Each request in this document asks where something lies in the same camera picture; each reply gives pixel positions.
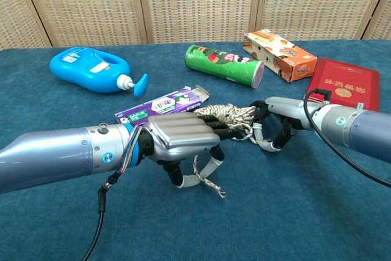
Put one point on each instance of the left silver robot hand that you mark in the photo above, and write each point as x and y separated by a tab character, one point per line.
180	132

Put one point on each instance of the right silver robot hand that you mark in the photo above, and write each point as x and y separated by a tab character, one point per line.
290	109

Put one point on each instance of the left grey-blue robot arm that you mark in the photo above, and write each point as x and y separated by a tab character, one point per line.
61	151

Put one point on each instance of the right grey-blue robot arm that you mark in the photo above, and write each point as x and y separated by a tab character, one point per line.
360	129

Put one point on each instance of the purple toothpaste box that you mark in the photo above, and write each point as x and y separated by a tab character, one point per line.
159	106

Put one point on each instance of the orange snack box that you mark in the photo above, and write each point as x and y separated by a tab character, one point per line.
275	53

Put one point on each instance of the red certificate book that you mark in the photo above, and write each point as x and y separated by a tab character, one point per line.
345	80

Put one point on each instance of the green chips can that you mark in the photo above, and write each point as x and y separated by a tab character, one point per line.
220	65

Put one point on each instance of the blue table cloth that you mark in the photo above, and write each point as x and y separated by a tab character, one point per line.
275	212

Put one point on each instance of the blue pump bottle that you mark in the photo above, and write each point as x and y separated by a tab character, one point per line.
82	68

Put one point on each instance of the woven folding screen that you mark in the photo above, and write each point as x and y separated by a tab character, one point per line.
198	4

